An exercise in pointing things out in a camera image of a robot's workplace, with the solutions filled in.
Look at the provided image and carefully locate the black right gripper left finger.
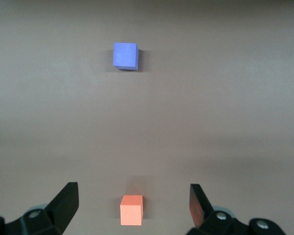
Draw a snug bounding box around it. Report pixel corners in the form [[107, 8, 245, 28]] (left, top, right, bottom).
[[4, 182, 79, 235]]

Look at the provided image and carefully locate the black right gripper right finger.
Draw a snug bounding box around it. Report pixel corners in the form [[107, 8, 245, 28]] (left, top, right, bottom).
[[186, 183, 251, 235]]

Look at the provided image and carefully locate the orange foam block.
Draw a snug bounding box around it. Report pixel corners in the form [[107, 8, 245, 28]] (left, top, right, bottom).
[[120, 194, 144, 226]]

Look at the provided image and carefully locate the purple foam block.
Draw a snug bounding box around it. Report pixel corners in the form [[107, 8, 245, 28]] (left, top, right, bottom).
[[112, 42, 140, 72]]

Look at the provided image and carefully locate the brown table cover sheet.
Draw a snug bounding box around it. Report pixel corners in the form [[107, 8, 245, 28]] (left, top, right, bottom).
[[0, 0, 294, 235]]

